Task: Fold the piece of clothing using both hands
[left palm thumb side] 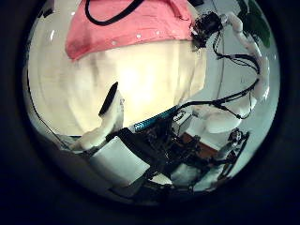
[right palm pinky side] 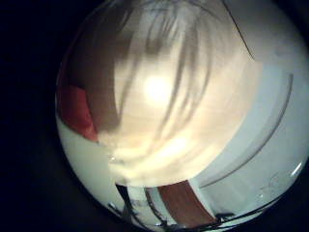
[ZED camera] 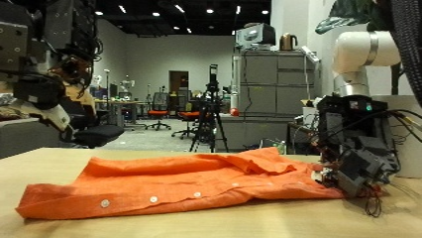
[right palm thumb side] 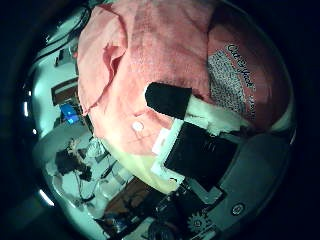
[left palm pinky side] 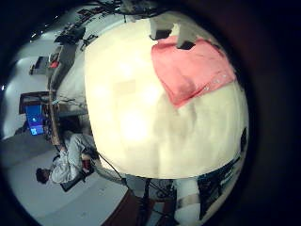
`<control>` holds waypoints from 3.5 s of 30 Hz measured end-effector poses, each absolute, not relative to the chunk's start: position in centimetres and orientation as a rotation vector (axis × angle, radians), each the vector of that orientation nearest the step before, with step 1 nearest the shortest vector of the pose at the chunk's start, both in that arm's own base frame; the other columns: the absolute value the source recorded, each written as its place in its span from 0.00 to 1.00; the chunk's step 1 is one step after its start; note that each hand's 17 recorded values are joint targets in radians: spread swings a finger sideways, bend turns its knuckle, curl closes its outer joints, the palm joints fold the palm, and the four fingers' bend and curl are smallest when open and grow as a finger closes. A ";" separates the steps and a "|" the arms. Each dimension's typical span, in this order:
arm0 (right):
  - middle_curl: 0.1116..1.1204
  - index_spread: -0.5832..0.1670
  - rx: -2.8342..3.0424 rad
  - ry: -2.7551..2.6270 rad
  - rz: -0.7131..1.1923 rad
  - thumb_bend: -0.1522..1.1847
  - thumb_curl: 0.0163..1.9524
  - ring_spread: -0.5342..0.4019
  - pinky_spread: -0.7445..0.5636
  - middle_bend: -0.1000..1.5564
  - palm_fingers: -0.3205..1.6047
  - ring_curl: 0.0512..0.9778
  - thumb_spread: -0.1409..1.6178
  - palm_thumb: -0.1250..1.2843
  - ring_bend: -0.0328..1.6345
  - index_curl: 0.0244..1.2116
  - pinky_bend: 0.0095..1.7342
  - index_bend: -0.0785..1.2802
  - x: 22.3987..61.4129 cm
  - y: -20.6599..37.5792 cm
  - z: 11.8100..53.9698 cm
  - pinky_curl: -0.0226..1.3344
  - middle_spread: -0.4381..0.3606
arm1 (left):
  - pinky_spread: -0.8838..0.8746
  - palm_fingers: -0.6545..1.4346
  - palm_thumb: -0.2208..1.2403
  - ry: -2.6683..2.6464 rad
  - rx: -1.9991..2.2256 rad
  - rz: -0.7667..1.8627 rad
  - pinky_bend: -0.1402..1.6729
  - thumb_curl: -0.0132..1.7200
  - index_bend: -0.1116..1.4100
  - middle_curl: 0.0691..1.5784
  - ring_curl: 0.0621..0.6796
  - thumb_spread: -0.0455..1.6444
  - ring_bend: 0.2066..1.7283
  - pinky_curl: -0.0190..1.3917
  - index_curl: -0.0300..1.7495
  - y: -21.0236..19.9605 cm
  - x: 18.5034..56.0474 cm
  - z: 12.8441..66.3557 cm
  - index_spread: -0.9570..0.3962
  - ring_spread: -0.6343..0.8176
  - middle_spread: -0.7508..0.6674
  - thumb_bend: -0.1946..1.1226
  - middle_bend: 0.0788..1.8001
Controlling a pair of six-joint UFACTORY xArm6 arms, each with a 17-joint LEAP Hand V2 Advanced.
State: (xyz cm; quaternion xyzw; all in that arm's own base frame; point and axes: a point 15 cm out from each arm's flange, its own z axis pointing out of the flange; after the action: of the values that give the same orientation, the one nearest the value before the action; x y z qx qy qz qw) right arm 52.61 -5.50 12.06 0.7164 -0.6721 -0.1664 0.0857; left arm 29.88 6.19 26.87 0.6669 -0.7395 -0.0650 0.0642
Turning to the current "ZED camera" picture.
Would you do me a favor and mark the grey box appliance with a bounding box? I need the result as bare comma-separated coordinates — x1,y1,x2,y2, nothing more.
235,22,277,52

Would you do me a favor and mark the orange seat office chair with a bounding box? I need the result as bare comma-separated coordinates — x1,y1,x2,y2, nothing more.
144,92,175,132
171,98,204,140

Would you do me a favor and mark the white storage box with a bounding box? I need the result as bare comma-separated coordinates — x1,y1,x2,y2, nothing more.
303,106,321,131

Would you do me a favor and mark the grey couch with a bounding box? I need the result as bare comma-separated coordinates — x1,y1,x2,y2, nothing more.
0,117,64,160

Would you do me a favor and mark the dark green leafy plant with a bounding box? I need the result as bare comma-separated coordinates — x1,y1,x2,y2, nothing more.
316,0,394,36

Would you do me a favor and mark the copper kettle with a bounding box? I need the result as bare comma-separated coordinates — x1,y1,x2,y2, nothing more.
279,33,300,52

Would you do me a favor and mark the wooden office desk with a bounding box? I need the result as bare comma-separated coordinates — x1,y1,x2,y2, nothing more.
94,98,149,128

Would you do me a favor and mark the black camera tripod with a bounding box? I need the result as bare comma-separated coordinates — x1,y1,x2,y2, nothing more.
189,63,229,154

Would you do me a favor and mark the tall grey filing cabinet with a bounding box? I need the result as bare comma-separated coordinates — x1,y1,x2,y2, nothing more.
232,49,322,117

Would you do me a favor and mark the white power strip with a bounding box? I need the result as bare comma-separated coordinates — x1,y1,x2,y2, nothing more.
300,45,322,63

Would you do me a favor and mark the crumpled white bag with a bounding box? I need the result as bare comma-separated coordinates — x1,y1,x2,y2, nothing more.
0,92,19,107

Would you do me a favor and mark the brown cushion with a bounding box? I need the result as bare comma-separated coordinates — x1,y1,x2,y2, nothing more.
0,105,31,122

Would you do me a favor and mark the orange button-up shirt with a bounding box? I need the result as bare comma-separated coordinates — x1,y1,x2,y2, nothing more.
15,147,348,221

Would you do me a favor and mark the black braided cable sleeve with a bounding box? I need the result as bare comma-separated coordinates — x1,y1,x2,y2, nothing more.
388,0,422,108

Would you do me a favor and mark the thin black wire loop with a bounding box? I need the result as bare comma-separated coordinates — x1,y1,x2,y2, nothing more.
361,184,397,219

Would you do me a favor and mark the black office chair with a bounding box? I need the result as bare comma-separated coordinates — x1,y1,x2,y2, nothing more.
59,95,127,150

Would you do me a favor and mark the low grey cabinet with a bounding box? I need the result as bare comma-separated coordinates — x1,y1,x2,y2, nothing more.
216,113,293,152

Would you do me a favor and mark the brown door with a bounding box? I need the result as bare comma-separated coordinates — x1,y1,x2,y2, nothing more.
169,69,191,96

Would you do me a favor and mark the dark wooden bench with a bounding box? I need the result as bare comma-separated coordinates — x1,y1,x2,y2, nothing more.
288,122,321,156

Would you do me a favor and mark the black left hand cable bundle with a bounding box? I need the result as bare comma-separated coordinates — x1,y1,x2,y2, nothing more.
385,108,422,144

